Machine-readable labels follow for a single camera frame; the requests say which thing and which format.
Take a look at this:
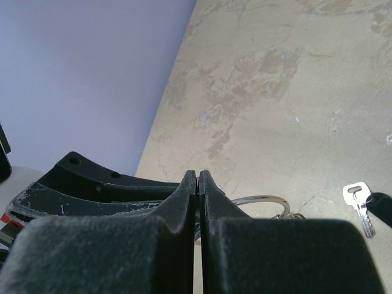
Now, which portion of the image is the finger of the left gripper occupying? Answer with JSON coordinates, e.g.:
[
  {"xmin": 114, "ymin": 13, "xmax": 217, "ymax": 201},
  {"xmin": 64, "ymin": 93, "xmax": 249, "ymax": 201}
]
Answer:
[{"xmin": 5, "ymin": 152, "xmax": 178, "ymax": 221}]

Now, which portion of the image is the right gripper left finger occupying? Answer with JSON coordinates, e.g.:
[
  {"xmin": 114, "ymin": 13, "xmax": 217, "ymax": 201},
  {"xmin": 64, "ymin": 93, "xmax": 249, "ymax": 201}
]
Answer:
[{"xmin": 1, "ymin": 171, "xmax": 196, "ymax": 293}]

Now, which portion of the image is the black key tag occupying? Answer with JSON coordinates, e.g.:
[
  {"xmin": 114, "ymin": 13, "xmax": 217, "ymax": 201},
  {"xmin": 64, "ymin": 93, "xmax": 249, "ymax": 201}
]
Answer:
[{"xmin": 366, "ymin": 192, "xmax": 392, "ymax": 228}]

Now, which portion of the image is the metal keyring with keys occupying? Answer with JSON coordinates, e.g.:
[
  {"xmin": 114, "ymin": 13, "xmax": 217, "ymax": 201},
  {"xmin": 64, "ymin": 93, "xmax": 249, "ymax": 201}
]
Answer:
[{"xmin": 227, "ymin": 195, "xmax": 305, "ymax": 220}]

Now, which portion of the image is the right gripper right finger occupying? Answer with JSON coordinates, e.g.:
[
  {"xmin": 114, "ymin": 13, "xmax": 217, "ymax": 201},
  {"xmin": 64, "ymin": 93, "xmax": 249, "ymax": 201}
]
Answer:
[{"xmin": 198, "ymin": 170, "xmax": 384, "ymax": 293}]

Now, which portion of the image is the silver key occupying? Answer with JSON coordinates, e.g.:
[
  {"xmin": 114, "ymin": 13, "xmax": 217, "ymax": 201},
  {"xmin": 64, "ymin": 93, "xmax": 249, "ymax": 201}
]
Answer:
[{"xmin": 342, "ymin": 182, "xmax": 375, "ymax": 239}]

